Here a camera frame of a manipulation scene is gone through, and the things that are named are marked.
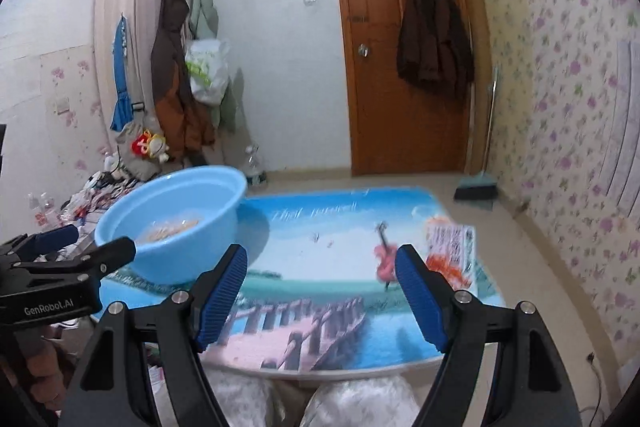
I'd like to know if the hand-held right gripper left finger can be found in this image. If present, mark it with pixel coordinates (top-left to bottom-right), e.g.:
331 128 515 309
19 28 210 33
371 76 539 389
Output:
60 244 248 427

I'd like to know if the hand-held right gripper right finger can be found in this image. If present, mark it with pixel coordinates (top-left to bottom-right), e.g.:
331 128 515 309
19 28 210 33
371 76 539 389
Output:
394 244 583 427

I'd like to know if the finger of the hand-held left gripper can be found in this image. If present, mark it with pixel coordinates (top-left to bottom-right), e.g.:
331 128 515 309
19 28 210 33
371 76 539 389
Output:
0 225 80 262
75 236 137 280

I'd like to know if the clear toothpick box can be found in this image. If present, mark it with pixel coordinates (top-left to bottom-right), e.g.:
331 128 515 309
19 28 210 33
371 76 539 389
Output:
137 216 202 244

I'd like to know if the red and white snack packet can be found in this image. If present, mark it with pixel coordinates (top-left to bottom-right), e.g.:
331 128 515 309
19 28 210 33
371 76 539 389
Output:
425 214 482 293

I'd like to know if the light blue plastic basin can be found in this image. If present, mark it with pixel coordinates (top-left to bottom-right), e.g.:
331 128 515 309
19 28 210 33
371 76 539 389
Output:
95 166 248 285

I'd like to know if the person's left hand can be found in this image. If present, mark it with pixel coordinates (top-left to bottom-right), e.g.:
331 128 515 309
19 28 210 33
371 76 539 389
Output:
20 347 68 413

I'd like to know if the cluttered white shelf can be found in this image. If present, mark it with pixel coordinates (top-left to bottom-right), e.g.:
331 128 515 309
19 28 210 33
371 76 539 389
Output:
27 167 126 238

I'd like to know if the grey cloth bag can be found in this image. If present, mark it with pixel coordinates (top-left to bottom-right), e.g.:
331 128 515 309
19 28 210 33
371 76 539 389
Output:
116 122 161 180

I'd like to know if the person's left leg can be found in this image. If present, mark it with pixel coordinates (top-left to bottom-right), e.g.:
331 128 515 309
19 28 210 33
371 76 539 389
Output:
200 369 281 427

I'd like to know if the person's leg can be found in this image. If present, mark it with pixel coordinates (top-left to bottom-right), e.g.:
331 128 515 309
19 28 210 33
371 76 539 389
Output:
200 369 281 427
300 374 426 427

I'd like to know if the red and yellow plush toy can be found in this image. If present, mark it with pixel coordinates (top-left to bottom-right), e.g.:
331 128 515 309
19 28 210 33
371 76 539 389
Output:
131 130 170 164

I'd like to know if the dustpan and broom set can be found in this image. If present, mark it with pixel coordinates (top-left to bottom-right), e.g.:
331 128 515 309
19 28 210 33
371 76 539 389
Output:
454 67 499 210

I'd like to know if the person's right leg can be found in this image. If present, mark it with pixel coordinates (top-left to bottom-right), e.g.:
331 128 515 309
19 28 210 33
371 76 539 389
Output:
300 374 426 427

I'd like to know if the clear water bottle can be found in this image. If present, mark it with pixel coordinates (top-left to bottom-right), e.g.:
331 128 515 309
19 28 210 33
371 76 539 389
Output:
242 146 268 186

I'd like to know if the blue garment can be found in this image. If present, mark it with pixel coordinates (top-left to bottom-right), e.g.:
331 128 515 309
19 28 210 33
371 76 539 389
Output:
110 14 133 132

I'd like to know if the brown wooden door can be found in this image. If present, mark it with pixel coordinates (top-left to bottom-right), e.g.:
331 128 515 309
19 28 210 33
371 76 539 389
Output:
328 0 476 178

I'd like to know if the brown and orange jacket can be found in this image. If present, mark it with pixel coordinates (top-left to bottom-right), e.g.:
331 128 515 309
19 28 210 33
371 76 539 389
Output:
151 0 217 158

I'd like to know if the white and green plastic bag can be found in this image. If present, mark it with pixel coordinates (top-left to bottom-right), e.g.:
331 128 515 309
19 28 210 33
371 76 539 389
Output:
185 38 231 105

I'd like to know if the pale green garment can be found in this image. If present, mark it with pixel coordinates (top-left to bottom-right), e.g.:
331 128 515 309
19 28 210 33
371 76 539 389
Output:
187 0 241 132

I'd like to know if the dark brown coat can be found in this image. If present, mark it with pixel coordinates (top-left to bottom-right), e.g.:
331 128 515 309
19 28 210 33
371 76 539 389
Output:
396 0 475 100

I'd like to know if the grey brick pattern wall panel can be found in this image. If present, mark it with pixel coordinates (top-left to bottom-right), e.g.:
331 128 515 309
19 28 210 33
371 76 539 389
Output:
590 39 640 218

